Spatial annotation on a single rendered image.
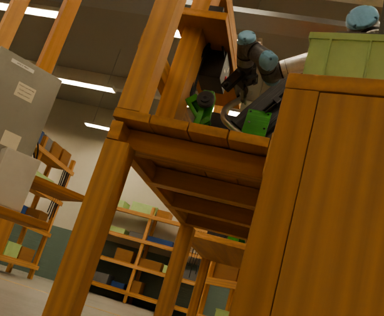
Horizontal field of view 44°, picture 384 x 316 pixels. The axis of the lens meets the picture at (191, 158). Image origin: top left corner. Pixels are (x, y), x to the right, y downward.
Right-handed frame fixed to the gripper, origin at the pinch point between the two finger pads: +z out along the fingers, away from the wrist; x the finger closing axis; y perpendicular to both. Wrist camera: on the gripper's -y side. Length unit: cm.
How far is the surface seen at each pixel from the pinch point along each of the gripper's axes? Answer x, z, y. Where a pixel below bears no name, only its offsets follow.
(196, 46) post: 24.3, -18.2, -7.8
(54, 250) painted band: 542, 877, -134
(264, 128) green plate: -12.7, 12.3, 5.8
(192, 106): -2.4, -12.1, -26.6
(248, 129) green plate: -8.7, 12.7, -0.3
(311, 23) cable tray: 158, 133, 203
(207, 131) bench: -37, -37, -41
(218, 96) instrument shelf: 44, 43, 18
